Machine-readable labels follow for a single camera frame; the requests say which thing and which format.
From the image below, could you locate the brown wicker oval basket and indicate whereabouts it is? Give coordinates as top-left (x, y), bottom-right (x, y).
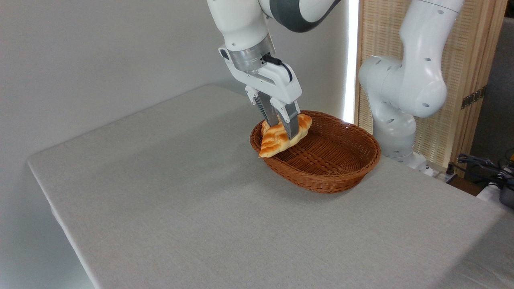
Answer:
top-left (250, 110), bottom-right (381, 194)

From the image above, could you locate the wooden bamboo folding screen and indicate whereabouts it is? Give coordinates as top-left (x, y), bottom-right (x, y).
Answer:
top-left (355, 0), bottom-right (508, 169)

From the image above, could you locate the metal screen hinge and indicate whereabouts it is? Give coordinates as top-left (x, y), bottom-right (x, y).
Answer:
top-left (461, 86), bottom-right (486, 110)

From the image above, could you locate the grey tablecloth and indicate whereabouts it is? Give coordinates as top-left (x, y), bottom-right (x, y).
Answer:
top-left (27, 84), bottom-right (514, 289)

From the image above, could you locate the braided golden bread loaf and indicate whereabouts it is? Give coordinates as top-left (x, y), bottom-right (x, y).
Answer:
top-left (258, 113), bottom-right (312, 158)

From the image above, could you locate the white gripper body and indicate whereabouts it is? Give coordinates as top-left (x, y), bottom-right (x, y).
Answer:
top-left (219, 47), bottom-right (302, 105)

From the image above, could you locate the black cable bundle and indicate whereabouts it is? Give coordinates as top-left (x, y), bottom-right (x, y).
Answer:
top-left (457, 154), bottom-right (514, 189)

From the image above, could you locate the white power strip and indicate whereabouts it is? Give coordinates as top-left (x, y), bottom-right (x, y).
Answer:
top-left (432, 167), bottom-right (458, 183)

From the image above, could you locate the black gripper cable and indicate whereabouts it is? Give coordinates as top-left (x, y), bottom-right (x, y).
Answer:
top-left (262, 53), bottom-right (294, 83)

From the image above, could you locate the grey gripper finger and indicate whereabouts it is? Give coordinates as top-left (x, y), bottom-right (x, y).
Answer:
top-left (245, 85), bottom-right (280, 127)
top-left (270, 98), bottom-right (300, 140)

